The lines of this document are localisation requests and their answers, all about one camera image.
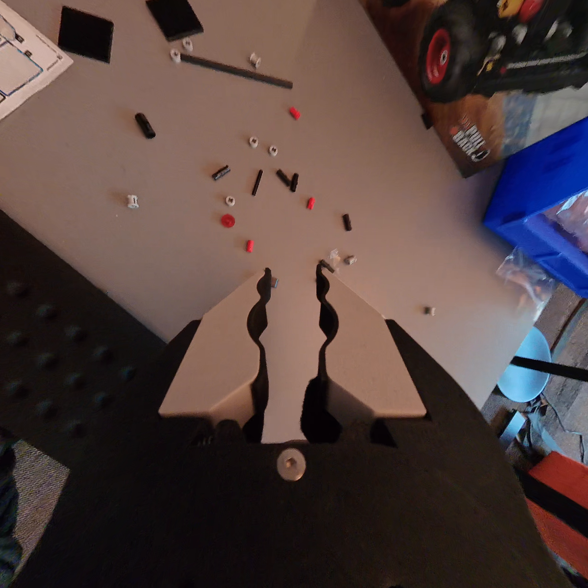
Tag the black connector pin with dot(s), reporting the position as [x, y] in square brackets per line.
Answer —
[294, 182]
[221, 172]
[347, 222]
[327, 265]
[283, 177]

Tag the monster truck set box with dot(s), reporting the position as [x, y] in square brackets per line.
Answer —
[482, 69]

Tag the sticker sheet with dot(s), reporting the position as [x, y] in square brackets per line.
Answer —
[23, 59]

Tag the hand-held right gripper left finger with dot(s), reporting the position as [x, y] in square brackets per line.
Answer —
[216, 367]

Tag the blue storage bin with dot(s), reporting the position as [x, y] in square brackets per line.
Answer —
[542, 197]

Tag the orange box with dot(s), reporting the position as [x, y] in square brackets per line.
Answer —
[560, 505]

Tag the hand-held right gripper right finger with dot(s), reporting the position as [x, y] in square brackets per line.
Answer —
[367, 367]

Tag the black tube connector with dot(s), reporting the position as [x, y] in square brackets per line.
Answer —
[144, 125]

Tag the grey desk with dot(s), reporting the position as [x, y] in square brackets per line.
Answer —
[390, 183]

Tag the black dotted mat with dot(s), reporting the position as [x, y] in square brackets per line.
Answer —
[69, 344]

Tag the clear plastic bag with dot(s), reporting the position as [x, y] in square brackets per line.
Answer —
[523, 275]

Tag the short black axle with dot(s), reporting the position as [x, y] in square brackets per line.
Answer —
[257, 182]

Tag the light blue stool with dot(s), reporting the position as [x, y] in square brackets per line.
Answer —
[523, 381]

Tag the red round gear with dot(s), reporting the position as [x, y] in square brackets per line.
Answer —
[228, 221]

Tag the clear plastic scrap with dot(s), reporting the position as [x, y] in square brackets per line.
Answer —
[333, 255]

